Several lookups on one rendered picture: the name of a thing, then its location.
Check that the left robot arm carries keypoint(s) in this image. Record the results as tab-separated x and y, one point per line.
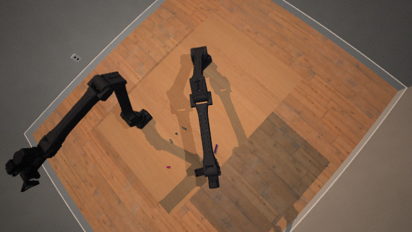
200	94

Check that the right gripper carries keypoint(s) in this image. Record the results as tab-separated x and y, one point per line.
26	179

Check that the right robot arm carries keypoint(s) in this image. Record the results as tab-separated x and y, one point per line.
100	88

